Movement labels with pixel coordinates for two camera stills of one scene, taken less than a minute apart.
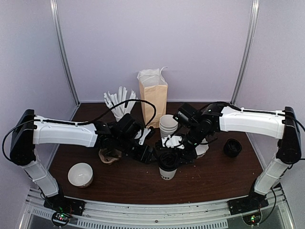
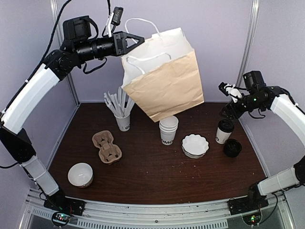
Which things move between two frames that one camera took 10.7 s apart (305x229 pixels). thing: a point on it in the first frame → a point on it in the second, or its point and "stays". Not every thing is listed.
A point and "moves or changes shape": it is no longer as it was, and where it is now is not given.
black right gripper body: (196, 138) → (251, 104)
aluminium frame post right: (250, 36) stays
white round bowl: (80, 174) stays
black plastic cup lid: (168, 161) moves or changes shape
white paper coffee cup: (167, 175) → (221, 137)
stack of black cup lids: (232, 147) stays
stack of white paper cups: (168, 125) stays
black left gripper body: (125, 146) → (86, 49)
